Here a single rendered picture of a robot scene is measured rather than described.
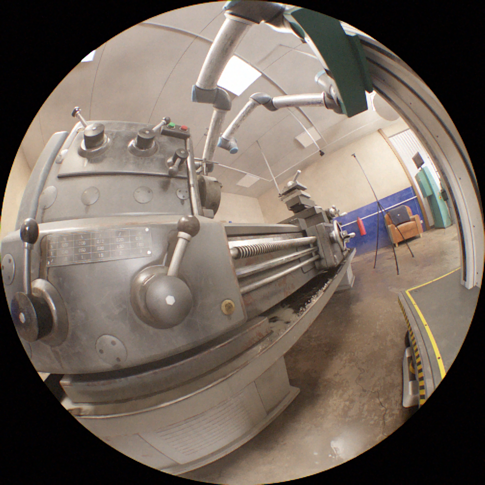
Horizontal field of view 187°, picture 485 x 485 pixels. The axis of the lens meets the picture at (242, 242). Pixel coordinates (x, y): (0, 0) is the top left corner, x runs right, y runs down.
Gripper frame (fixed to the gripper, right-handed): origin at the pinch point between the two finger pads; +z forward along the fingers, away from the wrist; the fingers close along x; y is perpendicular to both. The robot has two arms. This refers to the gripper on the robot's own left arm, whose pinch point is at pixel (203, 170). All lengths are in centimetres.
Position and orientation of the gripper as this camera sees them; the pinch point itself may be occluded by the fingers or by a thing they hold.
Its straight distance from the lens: 92.9
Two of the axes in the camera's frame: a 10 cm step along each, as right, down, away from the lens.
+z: 5.9, 1.0, -8.0
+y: 0.0, -9.9, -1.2
